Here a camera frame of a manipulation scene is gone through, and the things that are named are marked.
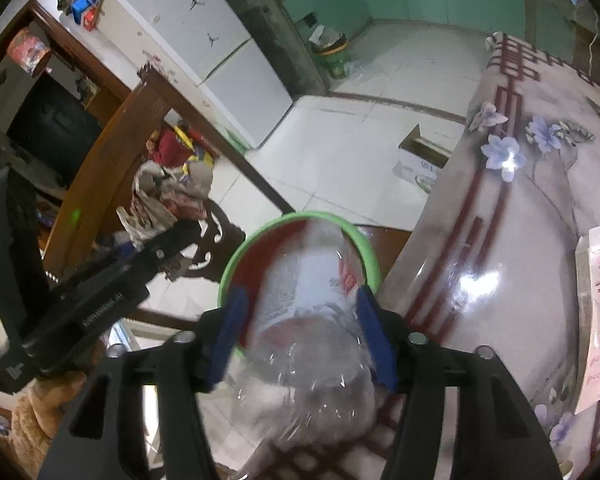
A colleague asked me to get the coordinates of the red printed can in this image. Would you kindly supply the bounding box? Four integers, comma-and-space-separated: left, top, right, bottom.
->
7, 27, 53, 78

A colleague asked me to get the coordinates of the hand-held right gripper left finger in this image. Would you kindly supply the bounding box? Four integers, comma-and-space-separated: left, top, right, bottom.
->
37, 287, 253, 480

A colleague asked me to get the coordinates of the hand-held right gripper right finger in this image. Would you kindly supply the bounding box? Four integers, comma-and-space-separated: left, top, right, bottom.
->
355, 285, 563, 480

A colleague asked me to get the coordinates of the green rimmed waste bin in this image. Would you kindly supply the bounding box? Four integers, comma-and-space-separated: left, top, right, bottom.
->
216, 212, 382, 361

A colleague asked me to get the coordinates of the person's left forearm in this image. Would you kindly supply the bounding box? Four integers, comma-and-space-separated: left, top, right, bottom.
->
0, 370, 88, 478

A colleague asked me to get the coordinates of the grey crumpled plastic bag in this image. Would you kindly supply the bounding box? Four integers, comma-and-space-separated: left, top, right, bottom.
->
117, 160, 216, 251

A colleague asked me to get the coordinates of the green bin with bags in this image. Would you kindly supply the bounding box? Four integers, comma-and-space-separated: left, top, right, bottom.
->
310, 25, 353, 78

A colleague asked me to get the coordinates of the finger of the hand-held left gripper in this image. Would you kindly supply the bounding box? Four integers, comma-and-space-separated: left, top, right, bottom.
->
105, 221, 206, 286

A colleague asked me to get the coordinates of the red cloth bundle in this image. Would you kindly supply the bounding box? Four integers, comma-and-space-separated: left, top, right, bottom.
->
152, 127, 213, 168

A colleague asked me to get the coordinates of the brown wooden chair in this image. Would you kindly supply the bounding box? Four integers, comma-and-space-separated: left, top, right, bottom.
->
42, 64, 296, 286

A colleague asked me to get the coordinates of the white refrigerator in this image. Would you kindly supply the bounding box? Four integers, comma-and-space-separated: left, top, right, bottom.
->
97, 0, 295, 150

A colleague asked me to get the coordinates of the black television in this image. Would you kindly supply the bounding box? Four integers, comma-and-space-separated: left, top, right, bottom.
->
5, 72, 103, 186

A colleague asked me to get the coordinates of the cardboard box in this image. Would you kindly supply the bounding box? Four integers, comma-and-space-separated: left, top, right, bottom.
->
392, 124, 453, 193

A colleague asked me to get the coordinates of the clear plastic bottle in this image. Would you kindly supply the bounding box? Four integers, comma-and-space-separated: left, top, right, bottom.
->
230, 215, 381, 451

